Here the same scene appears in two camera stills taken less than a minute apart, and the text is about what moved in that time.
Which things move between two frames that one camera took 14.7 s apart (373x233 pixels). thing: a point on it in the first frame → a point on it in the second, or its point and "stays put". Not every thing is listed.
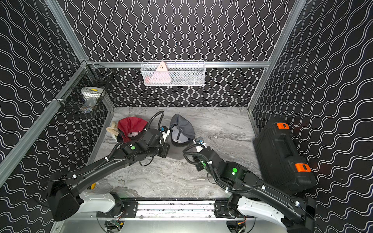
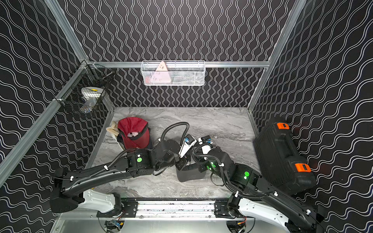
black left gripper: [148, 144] → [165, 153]
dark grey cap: [182, 132] → [191, 172]
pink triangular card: [161, 74] stays put
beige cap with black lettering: [113, 129] stays put
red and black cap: [129, 128] stays put
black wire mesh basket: [84, 92] stays put
